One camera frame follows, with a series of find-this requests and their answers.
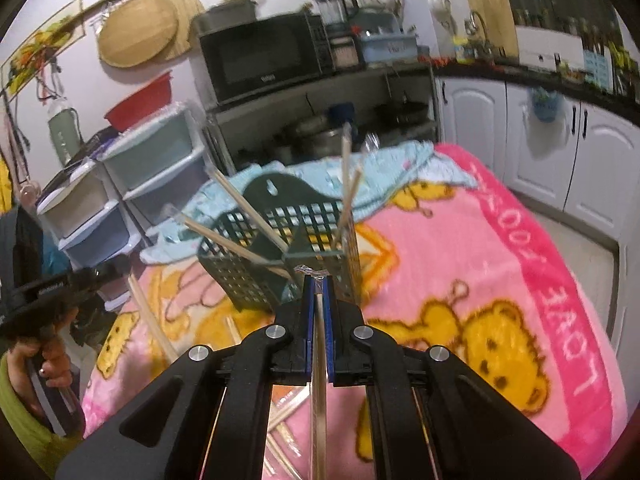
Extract single plastic-wrapped chopstick pair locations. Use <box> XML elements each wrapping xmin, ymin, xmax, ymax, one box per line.
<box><xmin>309</xmin><ymin>266</ymin><xmax>331</xmax><ymax>480</ymax></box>

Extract pink printed blanket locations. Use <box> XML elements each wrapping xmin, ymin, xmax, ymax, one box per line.
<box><xmin>80</xmin><ymin>142</ymin><xmax>628</xmax><ymax>480</ymax></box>

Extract light blue cloth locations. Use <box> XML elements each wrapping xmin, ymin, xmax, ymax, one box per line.
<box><xmin>140</xmin><ymin>140</ymin><xmax>481</xmax><ymax>266</ymax></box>

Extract row of spice jars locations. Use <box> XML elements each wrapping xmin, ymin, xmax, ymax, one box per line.
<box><xmin>515</xmin><ymin>7</ymin><xmax>640</xmax><ymax>96</ymax></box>

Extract person's left hand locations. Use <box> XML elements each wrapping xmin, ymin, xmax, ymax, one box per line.
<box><xmin>9</xmin><ymin>332</ymin><xmax>76</xmax><ymax>413</ymax></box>

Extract round wooden board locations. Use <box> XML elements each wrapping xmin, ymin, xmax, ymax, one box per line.
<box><xmin>160</xmin><ymin>0</ymin><xmax>206</xmax><ymax>58</ymax></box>

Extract black blender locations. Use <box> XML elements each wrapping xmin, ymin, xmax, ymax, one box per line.
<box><xmin>312</xmin><ymin>0</ymin><xmax>360</xmax><ymax>26</ymax></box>

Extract drawer tower with teal drawer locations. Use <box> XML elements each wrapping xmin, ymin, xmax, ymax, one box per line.
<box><xmin>97</xmin><ymin>105</ymin><xmax>216</xmax><ymax>241</ymax></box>

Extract bunch of chopsticks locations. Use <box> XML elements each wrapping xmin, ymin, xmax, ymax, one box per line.
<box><xmin>127</xmin><ymin>122</ymin><xmax>363</xmax><ymax>480</ymax></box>

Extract black flat tray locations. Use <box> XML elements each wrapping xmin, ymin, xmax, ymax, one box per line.
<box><xmin>65</xmin><ymin>127</ymin><xmax>121</xmax><ymax>171</ymax></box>

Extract round bamboo tray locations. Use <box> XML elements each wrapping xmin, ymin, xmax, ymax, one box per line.
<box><xmin>97</xmin><ymin>0</ymin><xmax>180</xmax><ymax>68</ymax></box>

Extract fruit wall poster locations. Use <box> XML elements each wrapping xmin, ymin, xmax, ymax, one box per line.
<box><xmin>0</xmin><ymin>0</ymin><xmax>83</xmax><ymax>93</ymax></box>

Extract red plastic basin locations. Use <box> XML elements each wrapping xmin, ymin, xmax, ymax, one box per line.
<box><xmin>104</xmin><ymin>72</ymin><xmax>175</xmax><ymax>132</ymax></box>

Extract light blue utensil holder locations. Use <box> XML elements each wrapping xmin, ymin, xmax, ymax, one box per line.
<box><xmin>582</xmin><ymin>35</ymin><xmax>616</xmax><ymax>92</ymax></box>

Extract green insulated bottle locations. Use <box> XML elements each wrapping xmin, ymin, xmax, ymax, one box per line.
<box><xmin>47</xmin><ymin>97</ymin><xmax>83</xmax><ymax>166</ymax></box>

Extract green plastic utensil basket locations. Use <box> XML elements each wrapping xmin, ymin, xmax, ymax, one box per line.
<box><xmin>196</xmin><ymin>166</ymin><xmax>363</xmax><ymax>313</ymax></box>

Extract metal shelf table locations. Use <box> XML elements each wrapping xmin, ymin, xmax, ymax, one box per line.
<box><xmin>205</xmin><ymin>62</ymin><xmax>441</xmax><ymax>176</ymax></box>

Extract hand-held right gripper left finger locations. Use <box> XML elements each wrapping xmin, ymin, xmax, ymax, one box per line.
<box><xmin>55</xmin><ymin>275</ymin><xmax>317</xmax><ymax>480</ymax></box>

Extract grey-green lidded container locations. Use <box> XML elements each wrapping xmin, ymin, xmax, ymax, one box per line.
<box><xmin>192</xmin><ymin>0</ymin><xmax>258</xmax><ymax>36</ymax></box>

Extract light blue dish rack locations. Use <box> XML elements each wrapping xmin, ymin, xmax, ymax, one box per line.
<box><xmin>357</xmin><ymin>27</ymin><xmax>420</xmax><ymax>65</ymax></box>

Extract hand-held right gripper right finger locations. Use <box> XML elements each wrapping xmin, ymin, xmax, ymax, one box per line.
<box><xmin>322</xmin><ymin>276</ymin><xmax>581</xmax><ymax>480</ymax></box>

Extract black frying pan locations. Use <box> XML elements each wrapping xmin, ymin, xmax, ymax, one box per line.
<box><xmin>372</xmin><ymin>102</ymin><xmax>431</xmax><ymax>126</ymax></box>

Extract black microwave oven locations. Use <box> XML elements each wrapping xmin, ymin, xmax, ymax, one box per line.
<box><xmin>192</xmin><ymin>12</ymin><xmax>335</xmax><ymax>106</ymax></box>

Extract metal faucet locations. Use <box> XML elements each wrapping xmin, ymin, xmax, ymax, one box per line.
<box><xmin>467</xmin><ymin>10</ymin><xmax>493</xmax><ymax>56</ymax></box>

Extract white kitchen cabinets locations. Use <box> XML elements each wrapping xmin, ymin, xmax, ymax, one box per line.
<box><xmin>435</xmin><ymin>75</ymin><xmax>640</xmax><ymax>241</ymax></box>

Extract person's left forearm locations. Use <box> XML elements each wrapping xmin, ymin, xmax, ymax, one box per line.
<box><xmin>0</xmin><ymin>355</ymin><xmax>86</xmax><ymax>466</ymax></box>

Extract wooden cutting board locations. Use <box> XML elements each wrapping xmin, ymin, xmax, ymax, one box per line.
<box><xmin>467</xmin><ymin>0</ymin><xmax>521</xmax><ymax>58</ymax></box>

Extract steel pot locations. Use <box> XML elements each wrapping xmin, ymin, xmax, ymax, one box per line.
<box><xmin>280</xmin><ymin>115</ymin><xmax>351</xmax><ymax>161</ymax></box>

